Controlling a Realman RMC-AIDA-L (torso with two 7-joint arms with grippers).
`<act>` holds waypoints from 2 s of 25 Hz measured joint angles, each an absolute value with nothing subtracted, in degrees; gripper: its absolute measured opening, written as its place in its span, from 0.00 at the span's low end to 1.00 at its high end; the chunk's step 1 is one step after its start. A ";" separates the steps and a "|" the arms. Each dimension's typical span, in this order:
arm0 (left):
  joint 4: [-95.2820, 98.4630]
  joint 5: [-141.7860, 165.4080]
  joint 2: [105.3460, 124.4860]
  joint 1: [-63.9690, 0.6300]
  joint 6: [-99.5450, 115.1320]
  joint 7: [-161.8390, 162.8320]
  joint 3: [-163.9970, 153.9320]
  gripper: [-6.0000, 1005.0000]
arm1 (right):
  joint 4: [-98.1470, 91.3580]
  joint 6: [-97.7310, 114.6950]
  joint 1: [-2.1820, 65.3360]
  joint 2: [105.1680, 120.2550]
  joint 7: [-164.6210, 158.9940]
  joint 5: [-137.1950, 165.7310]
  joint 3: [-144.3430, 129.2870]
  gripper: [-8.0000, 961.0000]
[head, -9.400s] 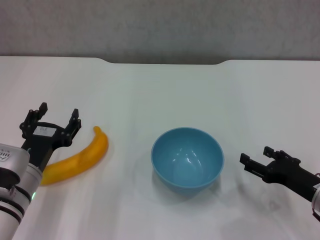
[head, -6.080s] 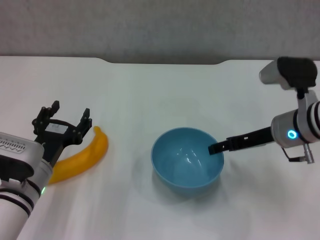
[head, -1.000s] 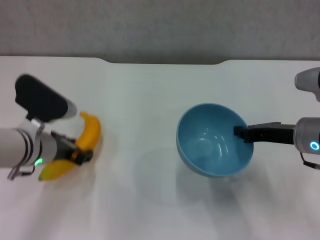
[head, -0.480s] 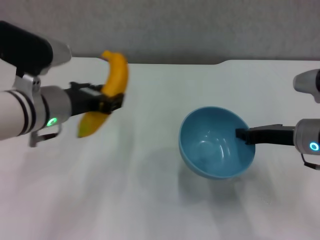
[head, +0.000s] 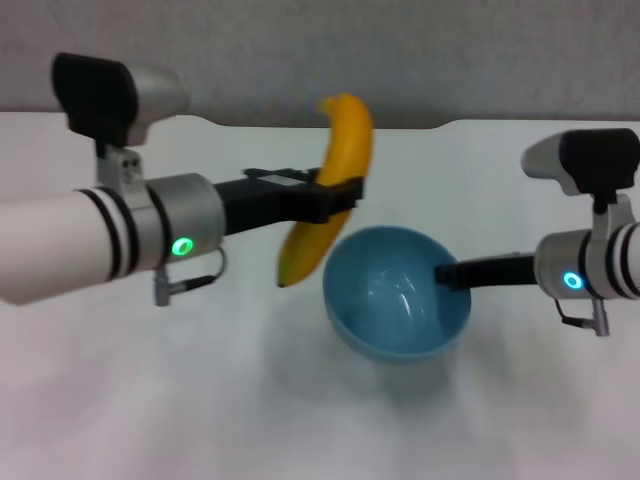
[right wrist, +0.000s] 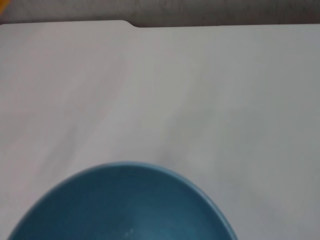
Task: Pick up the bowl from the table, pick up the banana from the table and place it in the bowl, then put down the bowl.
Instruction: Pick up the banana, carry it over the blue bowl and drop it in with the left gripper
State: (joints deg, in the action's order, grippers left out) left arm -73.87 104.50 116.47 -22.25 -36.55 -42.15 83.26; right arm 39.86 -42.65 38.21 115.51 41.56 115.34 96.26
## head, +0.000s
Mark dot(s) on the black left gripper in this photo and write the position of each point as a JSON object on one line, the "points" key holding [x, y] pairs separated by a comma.
{"points": [[270, 202]]}

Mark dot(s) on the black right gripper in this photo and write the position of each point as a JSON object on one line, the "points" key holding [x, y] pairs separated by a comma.
{"points": [[500, 272]]}

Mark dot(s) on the yellow banana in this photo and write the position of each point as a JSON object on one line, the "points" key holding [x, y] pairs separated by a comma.
{"points": [[350, 145]]}

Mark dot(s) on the blue bowl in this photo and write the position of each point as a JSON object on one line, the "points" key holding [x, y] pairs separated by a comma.
{"points": [[395, 300]]}

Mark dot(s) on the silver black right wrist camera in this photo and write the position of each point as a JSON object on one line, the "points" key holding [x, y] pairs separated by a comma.
{"points": [[585, 160]]}

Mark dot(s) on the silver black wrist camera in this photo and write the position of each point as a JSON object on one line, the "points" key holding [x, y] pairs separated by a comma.
{"points": [[110, 100], [585, 160]]}

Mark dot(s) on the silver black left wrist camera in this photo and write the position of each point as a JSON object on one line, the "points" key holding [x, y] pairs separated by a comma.
{"points": [[110, 100]]}

